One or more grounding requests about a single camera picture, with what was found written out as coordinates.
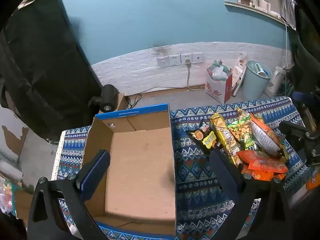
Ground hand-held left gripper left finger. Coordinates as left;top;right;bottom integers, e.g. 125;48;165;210
27;149;111;240

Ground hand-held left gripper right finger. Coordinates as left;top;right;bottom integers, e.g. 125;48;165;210
209;150;295;240

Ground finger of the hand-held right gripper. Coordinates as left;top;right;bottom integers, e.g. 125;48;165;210
279;120;316;147

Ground orange and silver snack packet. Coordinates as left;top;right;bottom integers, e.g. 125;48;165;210
249;114;288;160

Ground black snack packet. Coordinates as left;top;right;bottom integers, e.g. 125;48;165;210
186;121;222;153

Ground green peanut snack packet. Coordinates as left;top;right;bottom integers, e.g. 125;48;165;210
229;109;262;153

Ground blue cardboard box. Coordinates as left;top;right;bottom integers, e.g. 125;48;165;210
81;103;177;239

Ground blue patterned tablecloth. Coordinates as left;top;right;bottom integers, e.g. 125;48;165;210
51;96;313;240

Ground white electric kettle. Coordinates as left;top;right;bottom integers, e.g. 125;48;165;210
265;66;287;96

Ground light blue waste bin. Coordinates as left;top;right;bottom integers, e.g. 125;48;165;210
241;60;272;100

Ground white paper packaging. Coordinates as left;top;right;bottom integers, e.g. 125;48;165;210
231;54;249;97

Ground dark cloth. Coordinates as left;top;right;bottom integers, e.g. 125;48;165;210
290;4;320;95

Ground white and red carton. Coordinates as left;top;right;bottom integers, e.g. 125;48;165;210
205;66;234;104

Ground crumpled plastic bags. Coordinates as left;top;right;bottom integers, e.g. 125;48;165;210
207;60;232;82

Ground black cloth backdrop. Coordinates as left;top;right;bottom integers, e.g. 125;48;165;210
0;0;103;143

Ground thin black cable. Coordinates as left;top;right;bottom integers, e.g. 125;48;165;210
124;93;143;109

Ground thin white cable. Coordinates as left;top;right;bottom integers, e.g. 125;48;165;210
277;16;290;68

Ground beige plug with cable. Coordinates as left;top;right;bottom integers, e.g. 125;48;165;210
184;59;208;91

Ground white wall shelf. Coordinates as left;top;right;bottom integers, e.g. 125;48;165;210
224;0;297;30

